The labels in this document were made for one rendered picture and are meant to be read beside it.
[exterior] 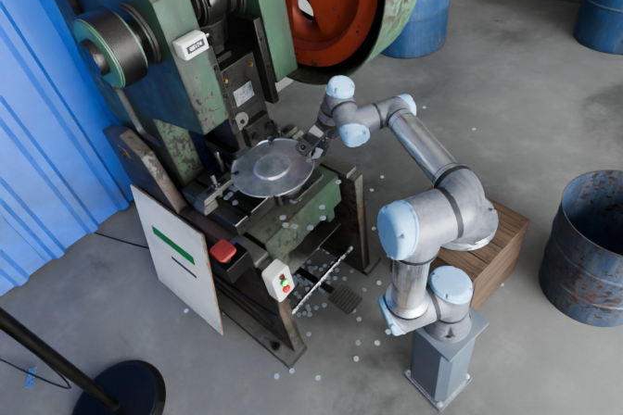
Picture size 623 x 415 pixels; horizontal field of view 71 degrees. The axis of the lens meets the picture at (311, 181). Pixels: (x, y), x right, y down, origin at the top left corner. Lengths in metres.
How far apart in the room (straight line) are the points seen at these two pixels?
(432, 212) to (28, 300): 2.23
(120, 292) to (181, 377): 0.60
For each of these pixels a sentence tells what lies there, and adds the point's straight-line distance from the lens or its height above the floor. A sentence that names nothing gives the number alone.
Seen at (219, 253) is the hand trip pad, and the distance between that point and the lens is 1.34.
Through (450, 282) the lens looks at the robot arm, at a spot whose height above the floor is 0.68.
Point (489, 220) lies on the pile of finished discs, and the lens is 1.84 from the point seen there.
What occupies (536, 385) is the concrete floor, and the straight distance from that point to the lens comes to 1.97.
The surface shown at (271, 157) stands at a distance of 1.54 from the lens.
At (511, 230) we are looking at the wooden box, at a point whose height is 0.35.
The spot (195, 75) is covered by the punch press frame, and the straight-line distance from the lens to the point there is 1.19.
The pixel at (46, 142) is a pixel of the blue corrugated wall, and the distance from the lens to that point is 2.49.
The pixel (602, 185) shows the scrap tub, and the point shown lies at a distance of 2.07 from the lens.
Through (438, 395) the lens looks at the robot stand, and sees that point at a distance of 1.81.
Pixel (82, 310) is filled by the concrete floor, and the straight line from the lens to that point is 2.49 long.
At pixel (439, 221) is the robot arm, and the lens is 0.91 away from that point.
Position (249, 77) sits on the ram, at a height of 1.10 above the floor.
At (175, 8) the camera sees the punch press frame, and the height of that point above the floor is 1.40.
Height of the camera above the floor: 1.78
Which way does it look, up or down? 44 degrees down
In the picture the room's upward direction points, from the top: 11 degrees counter-clockwise
